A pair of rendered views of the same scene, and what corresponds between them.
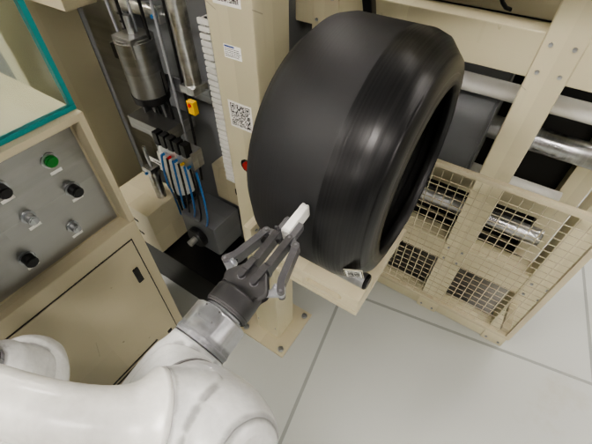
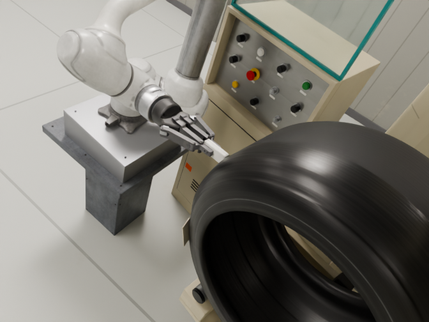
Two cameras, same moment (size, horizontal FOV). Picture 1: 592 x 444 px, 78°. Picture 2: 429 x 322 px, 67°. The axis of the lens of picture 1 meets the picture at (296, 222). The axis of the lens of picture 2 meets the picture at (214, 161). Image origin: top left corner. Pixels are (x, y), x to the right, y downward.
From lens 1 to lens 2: 0.70 m
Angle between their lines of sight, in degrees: 57
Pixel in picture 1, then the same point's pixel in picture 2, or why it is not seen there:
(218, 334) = (146, 95)
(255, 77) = not seen: hidden behind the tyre
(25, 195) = (285, 83)
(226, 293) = (168, 101)
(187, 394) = (103, 35)
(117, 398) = (111, 19)
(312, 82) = (319, 128)
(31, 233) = (267, 96)
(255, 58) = not seen: hidden behind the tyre
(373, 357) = not seen: outside the picture
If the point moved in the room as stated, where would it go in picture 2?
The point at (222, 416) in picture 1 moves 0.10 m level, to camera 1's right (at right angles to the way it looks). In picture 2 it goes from (85, 34) to (60, 55)
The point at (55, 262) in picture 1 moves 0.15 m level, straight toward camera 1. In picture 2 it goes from (257, 119) to (232, 126)
